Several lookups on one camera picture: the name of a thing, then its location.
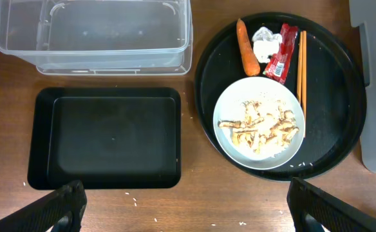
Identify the black rectangular tray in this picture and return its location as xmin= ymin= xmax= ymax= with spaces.
xmin=28 ymin=87 xmax=182 ymax=190

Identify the clear plastic bin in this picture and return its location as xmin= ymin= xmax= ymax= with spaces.
xmin=0 ymin=0 xmax=193 ymax=75

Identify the red snack wrapper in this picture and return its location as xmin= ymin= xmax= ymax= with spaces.
xmin=263 ymin=23 xmax=298 ymax=84

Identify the wooden chopstick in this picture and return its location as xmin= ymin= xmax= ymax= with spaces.
xmin=302 ymin=31 xmax=307 ymax=125
xmin=297 ymin=32 xmax=303 ymax=105

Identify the orange carrot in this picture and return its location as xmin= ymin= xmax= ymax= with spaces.
xmin=236 ymin=19 xmax=261 ymax=77

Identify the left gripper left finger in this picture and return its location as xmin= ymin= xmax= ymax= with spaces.
xmin=0 ymin=180 xmax=87 ymax=231

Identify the round black serving tray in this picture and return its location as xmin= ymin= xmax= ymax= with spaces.
xmin=194 ymin=12 xmax=366 ymax=182

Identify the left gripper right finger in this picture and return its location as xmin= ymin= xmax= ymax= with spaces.
xmin=287 ymin=178 xmax=376 ymax=232

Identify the crumpled white tissue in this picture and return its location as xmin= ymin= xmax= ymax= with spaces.
xmin=252 ymin=26 xmax=283 ymax=63

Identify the grey plate with leftovers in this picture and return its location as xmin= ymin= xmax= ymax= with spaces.
xmin=212 ymin=77 xmax=306 ymax=170

